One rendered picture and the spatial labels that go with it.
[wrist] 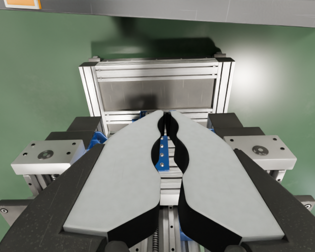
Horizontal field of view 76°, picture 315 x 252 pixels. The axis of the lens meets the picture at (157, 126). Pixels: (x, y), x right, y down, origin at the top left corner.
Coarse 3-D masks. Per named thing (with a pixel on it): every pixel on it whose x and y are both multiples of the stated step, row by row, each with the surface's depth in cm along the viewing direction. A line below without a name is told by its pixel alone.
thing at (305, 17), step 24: (0, 0) 32; (48, 0) 32; (72, 0) 32; (96, 0) 32; (120, 0) 32; (144, 0) 32; (168, 0) 32; (192, 0) 32; (216, 0) 32; (240, 0) 32; (264, 0) 32; (288, 0) 32; (312, 0) 32; (264, 24) 34; (288, 24) 33; (312, 24) 33
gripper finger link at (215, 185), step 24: (168, 120) 12; (192, 120) 11; (192, 144) 9; (216, 144) 9; (192, 168) 8; (216, 168) 8; (240, 168) 8; (192, 192) 7; (216, 192) 7; (240, 192) 7; (192, 216) 6; (216, 216) 6; (240, 216) 6; (264, 216) 6; (216, 240) 6; (240, 240) 6
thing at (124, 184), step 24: (144, 120) 11; (120, 144) 9; (144, 144) 9; (96, 168) 8; (120, 168) 8; (144, 168) 8; (96, 192) 7; (120, 192) 7; (144, 192) 7; (72, 216) 6; (96, 216) 6; (120, 216) 6; (144, 216) 6; (120, 240) 6
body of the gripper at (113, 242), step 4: (112, 240) 5; (116, 240) 5; (108, 244) 5; (112, 244) 5; (116, 244) 5; (120, 244) 5; (124, 244) 5; (108, 248) 5; (112, 248) 5; (116, 248) 5; (120, 248) 5; (124, 248) 5; (228, 248) 5; (232, 248) 5; (236, 248) 5; (240, 248) 5
